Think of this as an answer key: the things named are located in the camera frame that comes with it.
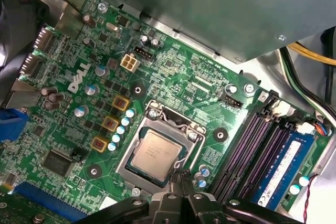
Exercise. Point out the blue expansion slot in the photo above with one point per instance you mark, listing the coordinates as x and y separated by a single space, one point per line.
50 200

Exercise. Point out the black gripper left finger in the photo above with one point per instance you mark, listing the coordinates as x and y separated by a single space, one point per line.
168 208

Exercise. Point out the black RAM slot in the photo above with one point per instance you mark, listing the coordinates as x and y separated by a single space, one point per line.
235 155
267 155
252 155

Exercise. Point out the blue RAM stick white label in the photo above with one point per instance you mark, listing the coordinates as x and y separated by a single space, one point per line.
282 171

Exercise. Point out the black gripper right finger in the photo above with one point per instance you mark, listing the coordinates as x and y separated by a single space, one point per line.
202 208

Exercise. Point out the metal socket cover frame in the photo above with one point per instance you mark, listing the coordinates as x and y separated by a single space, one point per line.
130 153

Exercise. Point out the silver CPU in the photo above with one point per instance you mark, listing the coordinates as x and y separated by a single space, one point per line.
155 153

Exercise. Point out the black case fan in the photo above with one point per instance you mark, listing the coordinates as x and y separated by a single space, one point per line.
15 24

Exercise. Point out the green Dell motherboard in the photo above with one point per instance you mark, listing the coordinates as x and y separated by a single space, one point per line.
170 64

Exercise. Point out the silver power supply unit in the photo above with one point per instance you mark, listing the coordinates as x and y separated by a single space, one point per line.
210 3

